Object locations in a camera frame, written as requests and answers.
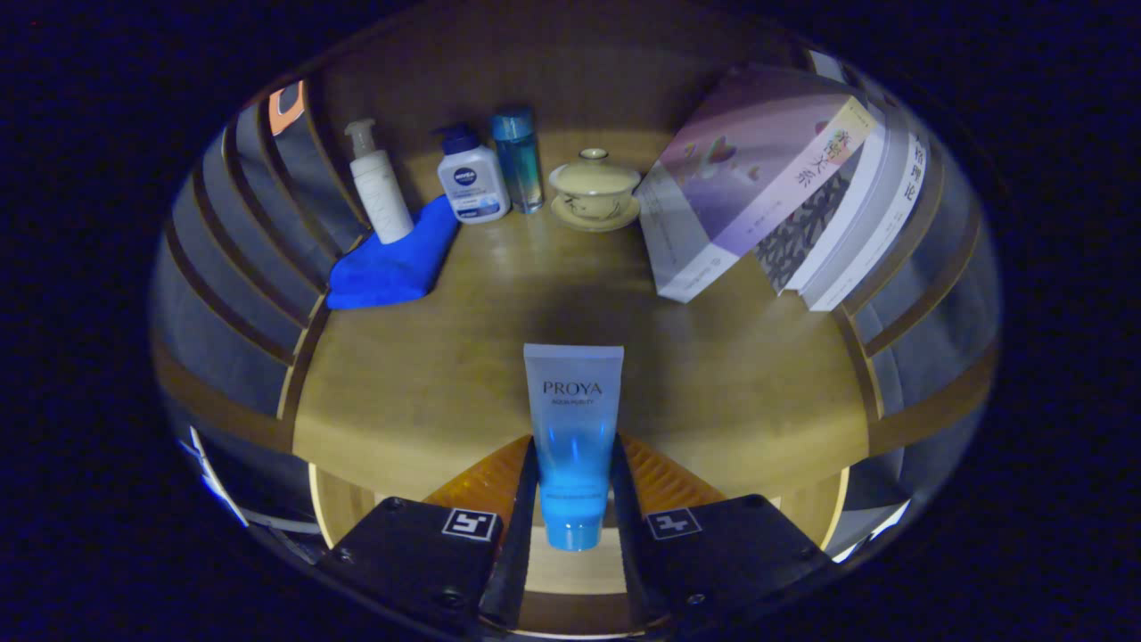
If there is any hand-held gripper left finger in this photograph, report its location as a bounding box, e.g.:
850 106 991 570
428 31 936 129
316 434 541 636

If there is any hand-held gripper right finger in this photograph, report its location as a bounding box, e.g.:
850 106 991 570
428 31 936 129
609 433 834 630

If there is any blue cleanser tube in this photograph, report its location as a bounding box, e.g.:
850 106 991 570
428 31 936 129
523 343 625 552

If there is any wooden countertop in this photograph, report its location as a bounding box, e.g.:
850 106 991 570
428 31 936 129
292 129 870 505

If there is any brown wooden cabinet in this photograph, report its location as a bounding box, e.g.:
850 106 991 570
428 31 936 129
152 4 1004 638

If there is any blue folded cloth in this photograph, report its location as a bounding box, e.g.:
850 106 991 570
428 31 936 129
325 194 460 311

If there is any beige lidded teacup with saucer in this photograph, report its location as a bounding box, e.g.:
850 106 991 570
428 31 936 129
547 148 643 234

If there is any grey patterned book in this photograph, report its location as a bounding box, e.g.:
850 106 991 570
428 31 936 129
753 116 892 295

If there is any white bottle with blue cap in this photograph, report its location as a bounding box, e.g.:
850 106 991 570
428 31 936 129
432 123 512 224

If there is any white pump bottle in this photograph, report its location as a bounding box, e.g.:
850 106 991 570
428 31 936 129
345 119 415 245

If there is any teal translucent bottle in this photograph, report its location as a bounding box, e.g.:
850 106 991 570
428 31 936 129
490 107 546 215

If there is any purple cover book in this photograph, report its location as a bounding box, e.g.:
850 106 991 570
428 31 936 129
635 67 879 304

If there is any thick white book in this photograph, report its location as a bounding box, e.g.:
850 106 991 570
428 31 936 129
802 107 932 313

